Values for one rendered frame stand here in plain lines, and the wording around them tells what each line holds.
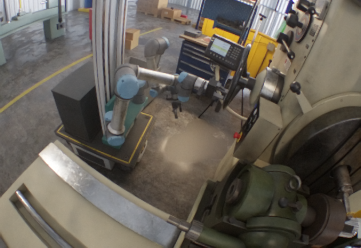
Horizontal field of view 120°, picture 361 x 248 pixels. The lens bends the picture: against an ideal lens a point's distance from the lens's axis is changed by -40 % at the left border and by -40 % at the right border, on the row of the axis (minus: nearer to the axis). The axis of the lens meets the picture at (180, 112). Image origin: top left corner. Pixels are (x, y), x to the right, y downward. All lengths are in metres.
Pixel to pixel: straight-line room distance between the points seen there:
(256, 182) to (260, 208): 0.07
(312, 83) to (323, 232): 0.51
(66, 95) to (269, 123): 1.33
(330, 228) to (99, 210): 1.02
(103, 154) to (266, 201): 1.39
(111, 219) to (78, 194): 0.24
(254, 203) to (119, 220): 0.67
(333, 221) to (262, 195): 0.31
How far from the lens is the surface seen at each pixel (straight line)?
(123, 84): 0.87
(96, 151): 1.64
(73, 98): 1.38
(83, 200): 1.04
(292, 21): 0.88
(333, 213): 0.67
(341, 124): 0.69
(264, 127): 0.64
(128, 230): 0.96
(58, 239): 1.05
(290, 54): 0.75
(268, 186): 0.50
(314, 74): 0.67
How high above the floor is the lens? 1.65
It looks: 41 degrees down
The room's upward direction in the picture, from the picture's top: 15 degrees clockwise
